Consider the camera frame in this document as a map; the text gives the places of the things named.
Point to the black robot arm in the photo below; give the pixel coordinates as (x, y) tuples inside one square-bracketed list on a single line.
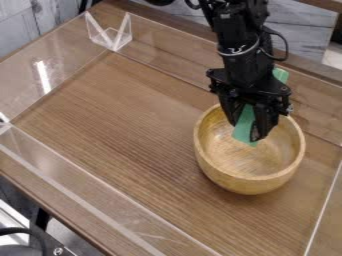
[(237, 21)]

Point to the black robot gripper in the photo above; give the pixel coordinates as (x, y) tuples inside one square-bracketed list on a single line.
[(245, 82)]

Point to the black metal table leg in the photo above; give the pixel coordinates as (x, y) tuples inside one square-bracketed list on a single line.
[(41, 218)]

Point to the clear acrylic tray wall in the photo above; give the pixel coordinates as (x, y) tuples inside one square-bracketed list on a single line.
[(101, 98)]

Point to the light wooden bowl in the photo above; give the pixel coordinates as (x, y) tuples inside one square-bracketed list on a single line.
[(245, 169)]

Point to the green rectangular block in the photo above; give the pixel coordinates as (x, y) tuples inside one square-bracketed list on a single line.
[(244, 127)]

